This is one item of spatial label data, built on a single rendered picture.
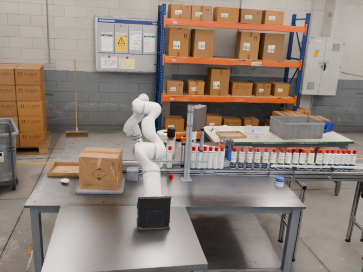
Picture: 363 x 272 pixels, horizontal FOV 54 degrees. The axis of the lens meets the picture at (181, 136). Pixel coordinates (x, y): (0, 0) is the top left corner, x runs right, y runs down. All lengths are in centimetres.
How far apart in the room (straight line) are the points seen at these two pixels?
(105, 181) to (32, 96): 343
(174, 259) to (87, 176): 108
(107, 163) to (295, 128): 277
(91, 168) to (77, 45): 474
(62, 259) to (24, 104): 419
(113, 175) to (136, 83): 472
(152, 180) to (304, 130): 292
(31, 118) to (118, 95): 201
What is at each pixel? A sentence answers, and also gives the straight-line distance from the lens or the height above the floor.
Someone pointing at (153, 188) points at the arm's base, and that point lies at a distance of 237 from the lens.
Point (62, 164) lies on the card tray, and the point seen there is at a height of 84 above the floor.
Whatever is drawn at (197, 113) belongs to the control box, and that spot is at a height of 143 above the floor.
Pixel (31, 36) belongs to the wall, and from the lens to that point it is 748.
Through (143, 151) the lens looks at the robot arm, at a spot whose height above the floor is 128.
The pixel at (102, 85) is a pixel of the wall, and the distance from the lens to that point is 742.
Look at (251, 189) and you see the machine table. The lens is 312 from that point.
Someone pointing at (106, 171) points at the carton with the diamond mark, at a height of 101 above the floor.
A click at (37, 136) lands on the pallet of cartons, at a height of 32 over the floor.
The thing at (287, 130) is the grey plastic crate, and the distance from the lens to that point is 479.
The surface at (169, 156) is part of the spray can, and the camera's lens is 322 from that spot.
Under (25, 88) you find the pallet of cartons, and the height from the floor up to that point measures 109.
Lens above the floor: 209
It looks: 17 degrees down
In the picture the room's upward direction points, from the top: 3 degrees clockwise
